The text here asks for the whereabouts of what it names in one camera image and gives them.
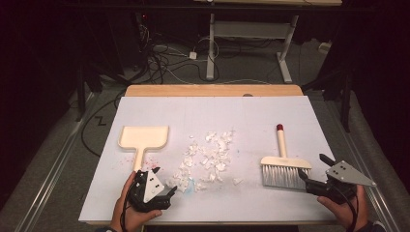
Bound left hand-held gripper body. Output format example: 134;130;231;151
128;168;172;214

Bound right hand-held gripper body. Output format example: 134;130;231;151
305;159;378;206

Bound cream brush with red cap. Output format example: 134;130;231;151
259;123;313;190

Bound pile of white paper scraps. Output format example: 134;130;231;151
165;130;245;194

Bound person's left hand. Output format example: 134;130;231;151
110;170;163;232

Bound person's right hand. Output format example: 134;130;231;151
316;185;370;232

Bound cream plastic dustpan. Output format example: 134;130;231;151
117;125;170;173

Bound black metal stand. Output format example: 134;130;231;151
74;62;104;123
302;61;356;133

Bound white board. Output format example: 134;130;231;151
77;95;340;224

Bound wooden table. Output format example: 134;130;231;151
84;83;339;226

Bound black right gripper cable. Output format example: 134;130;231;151
332;185;360;232

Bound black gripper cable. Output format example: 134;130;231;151
332;185;360;232
119;180;136;232

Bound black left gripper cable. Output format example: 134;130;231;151
119;180;136;232

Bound long black floor cable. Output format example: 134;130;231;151
79;92;128;159

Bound tangle of black floor cables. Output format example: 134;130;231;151
133;13;221;85

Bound white metal desk frame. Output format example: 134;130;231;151
192;0;343;84

